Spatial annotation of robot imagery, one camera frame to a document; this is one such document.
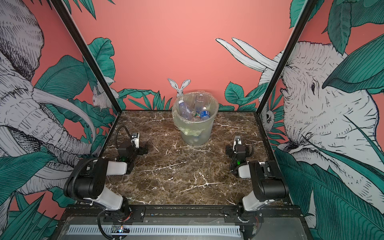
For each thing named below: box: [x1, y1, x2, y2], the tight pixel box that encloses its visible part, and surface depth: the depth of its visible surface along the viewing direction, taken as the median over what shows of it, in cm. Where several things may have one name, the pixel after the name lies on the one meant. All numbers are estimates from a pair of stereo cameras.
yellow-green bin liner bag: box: [172, 90, 220, 136], surface depth 87 cm
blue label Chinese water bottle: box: [200, 109, 211, 121], surface depth 97 cm
